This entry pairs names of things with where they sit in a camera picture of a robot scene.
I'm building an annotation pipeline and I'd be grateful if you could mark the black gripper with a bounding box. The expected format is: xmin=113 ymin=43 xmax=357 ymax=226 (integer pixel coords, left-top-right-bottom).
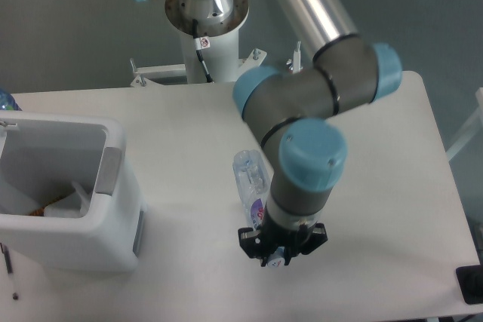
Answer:
xmin=238 ymin=210 xmax=328 ymax=267

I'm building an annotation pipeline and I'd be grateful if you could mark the clear plastic water bottle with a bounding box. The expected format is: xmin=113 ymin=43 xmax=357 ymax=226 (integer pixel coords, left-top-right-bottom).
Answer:
xmin=232 ymin=149 xmax=270 ymax=250

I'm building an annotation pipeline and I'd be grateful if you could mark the white paper tissue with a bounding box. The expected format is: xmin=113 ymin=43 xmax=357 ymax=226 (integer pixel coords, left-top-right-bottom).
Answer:
xmin=44 ymin=181 xmax=92 ymax=219

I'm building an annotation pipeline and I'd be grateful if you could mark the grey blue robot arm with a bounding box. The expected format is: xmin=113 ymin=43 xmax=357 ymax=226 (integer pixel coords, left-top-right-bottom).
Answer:
xmin=137 ymin=0 xmax=402 ymax=265

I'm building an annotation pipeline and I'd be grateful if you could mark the colourful trash in bin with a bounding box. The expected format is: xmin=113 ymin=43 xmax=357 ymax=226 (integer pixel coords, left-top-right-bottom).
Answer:
xmin=29 ymin=195 xmax=66 ymax=216

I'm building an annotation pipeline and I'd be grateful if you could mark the white trash can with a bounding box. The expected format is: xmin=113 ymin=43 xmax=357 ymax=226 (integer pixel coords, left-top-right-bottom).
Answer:
xmin=1 ymin=111 xmax=146 ymax=272

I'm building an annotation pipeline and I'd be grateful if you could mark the black device at table edge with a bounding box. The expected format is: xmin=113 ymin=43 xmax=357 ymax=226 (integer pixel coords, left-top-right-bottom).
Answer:
xmin=456 ymin=265 xmax=482 ymax=305

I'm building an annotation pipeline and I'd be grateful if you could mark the black pen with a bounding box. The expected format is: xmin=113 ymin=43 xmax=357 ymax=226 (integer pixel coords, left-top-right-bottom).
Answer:
xmin=1 ymin=244 xmax=19 ymax=301

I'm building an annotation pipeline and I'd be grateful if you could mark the blue bottle at left edge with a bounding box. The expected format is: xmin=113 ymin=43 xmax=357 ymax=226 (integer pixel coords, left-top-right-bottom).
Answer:
xmin=0 ymin=88 xmax=22 ymax=111

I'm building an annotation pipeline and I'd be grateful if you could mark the white levelling foot bracket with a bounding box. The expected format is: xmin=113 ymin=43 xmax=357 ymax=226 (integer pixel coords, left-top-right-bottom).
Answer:
xmin=286 ymin=40 xmax=303 ymax=74

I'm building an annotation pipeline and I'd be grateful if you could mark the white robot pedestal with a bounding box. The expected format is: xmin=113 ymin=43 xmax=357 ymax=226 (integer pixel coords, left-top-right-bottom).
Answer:
xmin=130 ymin=0 xmax=267 ymax=87

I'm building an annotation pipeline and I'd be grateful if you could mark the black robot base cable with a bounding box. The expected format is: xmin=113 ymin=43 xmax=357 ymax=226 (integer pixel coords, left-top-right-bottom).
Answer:
xmin=191 ymin=18 xmax=215 ymax=84

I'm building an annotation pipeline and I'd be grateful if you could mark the white frame at right edge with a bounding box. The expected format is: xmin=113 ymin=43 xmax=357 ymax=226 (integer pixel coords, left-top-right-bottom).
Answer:
xmin=446 ymin=87 xmax=482 ymax=161

